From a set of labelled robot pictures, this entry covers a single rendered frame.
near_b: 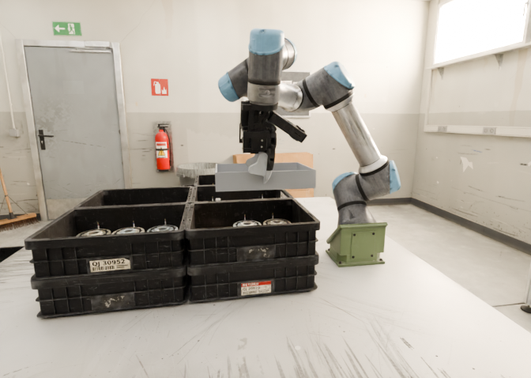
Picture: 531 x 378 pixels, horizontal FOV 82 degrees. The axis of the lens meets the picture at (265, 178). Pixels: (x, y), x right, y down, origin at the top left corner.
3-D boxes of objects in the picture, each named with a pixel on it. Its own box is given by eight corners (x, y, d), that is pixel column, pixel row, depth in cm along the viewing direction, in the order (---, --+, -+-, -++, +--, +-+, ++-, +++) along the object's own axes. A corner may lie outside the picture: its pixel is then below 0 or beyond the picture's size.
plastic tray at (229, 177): (297, 176, 103) (297, 162, 103) (315, 188, 84) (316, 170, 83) (216, 179, 99) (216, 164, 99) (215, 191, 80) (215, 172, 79)
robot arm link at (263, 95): (276, 80, 74) (284, 86, 67) (275, 99, 76) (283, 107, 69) (245, 79, 73) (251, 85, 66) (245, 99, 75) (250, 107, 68)
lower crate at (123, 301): (193, 261, 118) (191, 231, 115) (187, 307, 89) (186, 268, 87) (78, 270, 111) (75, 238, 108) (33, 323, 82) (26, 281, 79)
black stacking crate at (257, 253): (294, 227, 123) (294, 199, 120) (320, 259, 94) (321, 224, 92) (192, 233, 116) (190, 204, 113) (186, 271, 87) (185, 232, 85)
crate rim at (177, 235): (190, 209, 114) (190, 202, 113) (184, 240, 85) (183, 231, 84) (72, 215, 107) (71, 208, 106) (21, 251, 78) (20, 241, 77)
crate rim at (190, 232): (295, 203, 121) (295, 198, 121) (321, 230, 92) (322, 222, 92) (190, 209, 114) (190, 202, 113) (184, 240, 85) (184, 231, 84)
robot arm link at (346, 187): (344, 215, 130) (337, 187, 137) (374, 205, 124) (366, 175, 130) (331, 207, 122) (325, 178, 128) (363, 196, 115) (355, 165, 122)
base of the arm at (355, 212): (366, 236, 126) (360, 213, 131) (385, 222, 113) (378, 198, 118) (332, 237, 123) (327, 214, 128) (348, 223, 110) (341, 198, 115)
